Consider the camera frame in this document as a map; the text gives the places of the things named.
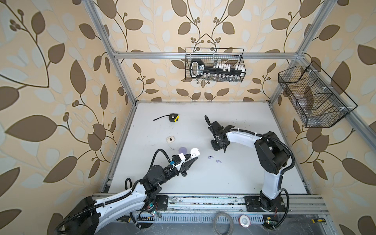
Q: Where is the white round earbud case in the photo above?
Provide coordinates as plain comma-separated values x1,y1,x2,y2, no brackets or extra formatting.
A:
190,148,200,158

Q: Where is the grey tape roll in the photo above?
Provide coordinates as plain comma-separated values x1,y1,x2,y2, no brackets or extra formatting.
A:
212,212,234,235

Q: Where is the black wire basket wall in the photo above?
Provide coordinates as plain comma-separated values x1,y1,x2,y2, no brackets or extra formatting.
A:
278,61,358,128
185,47,246,83

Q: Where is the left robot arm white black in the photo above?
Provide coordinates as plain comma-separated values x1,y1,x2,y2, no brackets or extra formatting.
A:
54,148,200,235

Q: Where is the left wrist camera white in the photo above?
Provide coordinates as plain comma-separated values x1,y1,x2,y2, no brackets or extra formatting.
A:
170,153,186,167

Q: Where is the white round disc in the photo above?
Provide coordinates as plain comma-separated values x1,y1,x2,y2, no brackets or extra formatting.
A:
239,215,251,228

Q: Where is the black wire basket back wall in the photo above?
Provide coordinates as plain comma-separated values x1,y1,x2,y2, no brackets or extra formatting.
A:
185,47,246,83

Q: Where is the black yellow screwdriver left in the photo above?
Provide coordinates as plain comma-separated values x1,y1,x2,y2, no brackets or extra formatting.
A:
117,215,132,223

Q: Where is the black wire basket right wall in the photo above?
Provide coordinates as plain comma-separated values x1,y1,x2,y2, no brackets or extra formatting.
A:
278,61,358,128

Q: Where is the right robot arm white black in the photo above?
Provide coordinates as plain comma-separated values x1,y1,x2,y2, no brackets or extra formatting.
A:
204,116,296,212

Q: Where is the black yellow tape measure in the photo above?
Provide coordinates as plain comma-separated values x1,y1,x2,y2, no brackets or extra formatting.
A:
153,113,179,123

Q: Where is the purple round earbud case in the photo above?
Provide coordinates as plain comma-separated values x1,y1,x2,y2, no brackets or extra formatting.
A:
179,147,187,154

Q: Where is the black yellow screwdriver right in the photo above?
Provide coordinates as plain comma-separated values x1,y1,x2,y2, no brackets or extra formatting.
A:
311,218,326,224

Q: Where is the black yellow screwdriver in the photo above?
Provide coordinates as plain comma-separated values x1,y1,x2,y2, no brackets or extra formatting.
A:
311,218,326,224
117,215,132,223

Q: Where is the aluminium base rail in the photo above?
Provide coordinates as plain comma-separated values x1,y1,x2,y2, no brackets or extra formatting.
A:
86,193,330,215

